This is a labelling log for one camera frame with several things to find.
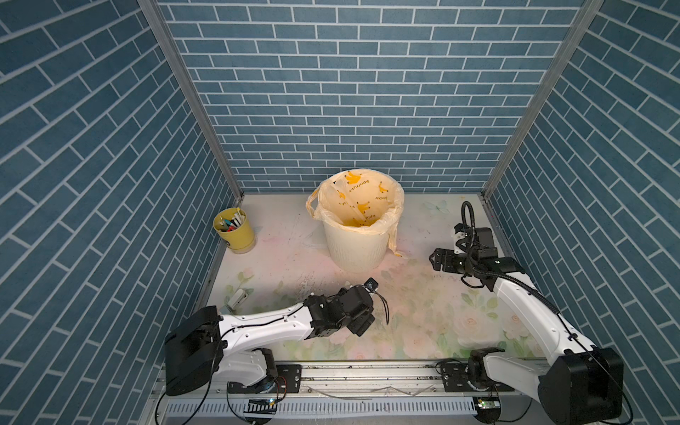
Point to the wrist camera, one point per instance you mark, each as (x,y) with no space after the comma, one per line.
(483,237)
(371,285)

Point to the banana print bin bag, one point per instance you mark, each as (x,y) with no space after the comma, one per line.
(362,201)

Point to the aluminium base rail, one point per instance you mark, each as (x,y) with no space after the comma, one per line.
(351,392)

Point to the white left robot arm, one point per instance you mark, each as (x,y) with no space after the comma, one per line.
(235,346)

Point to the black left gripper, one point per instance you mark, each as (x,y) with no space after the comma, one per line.
(363,321)

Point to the cream waste bin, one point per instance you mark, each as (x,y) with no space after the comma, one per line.
(353,252)

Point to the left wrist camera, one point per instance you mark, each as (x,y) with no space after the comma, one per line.
(371,285)

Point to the white stapler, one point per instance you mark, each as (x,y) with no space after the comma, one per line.
(236,299)

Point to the yellow plastic pen cup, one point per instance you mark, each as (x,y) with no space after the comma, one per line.
(233,226)

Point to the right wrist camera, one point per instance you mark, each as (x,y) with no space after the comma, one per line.
(483,237)

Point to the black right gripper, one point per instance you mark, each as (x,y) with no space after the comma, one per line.
(446,258)

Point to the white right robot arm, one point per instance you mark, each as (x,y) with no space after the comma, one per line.
(576,383)

